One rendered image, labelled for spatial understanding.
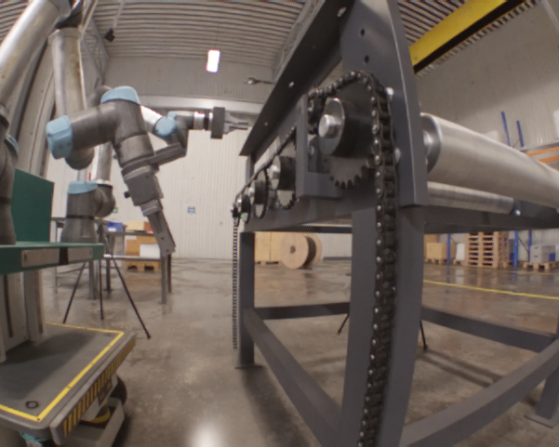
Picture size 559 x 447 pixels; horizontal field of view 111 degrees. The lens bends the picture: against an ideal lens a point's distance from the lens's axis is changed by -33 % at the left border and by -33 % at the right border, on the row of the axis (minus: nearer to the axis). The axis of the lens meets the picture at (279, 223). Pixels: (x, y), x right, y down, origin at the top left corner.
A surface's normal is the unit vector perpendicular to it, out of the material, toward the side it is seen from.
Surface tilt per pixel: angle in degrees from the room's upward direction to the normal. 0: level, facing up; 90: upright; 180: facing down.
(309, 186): 90
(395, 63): 90
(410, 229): 90
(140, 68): 90
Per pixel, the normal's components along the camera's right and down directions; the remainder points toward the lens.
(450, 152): 0.24, 0.38
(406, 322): 0.27, -0.06
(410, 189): -0.96, -0.04
